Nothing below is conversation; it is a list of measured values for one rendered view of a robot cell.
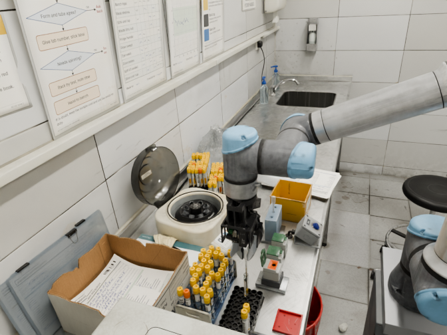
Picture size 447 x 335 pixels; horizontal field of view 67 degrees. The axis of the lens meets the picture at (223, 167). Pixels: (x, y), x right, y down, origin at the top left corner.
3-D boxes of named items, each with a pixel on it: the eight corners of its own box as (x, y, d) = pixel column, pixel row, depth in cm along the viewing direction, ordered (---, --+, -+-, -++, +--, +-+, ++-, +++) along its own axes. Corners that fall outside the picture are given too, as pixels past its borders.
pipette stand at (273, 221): (280, 245, 116) (281, 222, 111) (260, 242, 118) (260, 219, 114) (285, 227, 124) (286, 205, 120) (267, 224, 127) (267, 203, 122)
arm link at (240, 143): (256, 139, 65) (215, 135, 68) (257, 187, 70) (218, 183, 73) (265, 124, 72) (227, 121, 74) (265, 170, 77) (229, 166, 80)
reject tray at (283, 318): (298, 338, 85) (298, 336, 85) (272, 331, 88) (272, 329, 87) (302, 316, 91) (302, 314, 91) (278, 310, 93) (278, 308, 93)
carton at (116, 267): (151, 365, 82) (140, 323, 75) (60, 331, 92) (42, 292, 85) (195, 288, 102) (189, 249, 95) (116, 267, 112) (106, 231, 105)
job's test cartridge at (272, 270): (278, 287, 99) (279, 271, 96) (262, 283, 100) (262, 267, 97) (281, 277, 102) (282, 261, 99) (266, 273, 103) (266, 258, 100)
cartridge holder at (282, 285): (285, 294, 98) (285, 285, 96) (255, 286, 101) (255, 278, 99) (289, 280, 102) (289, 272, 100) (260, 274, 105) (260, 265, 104)
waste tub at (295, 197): (304, 224, 125) (305, 202, 120) (269, 217, 130) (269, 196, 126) (311, 205, 136) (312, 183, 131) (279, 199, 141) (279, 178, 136)
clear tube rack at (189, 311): (211, 333, 88) (209, 314, 85) (177, 323, 92) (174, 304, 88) (237, 276, 105) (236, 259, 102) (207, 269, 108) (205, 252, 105)
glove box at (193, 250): (194, 287, 102) (190, 264, 98) (128, 270, 110) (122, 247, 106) (210, 259, 112) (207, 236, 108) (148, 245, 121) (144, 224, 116)
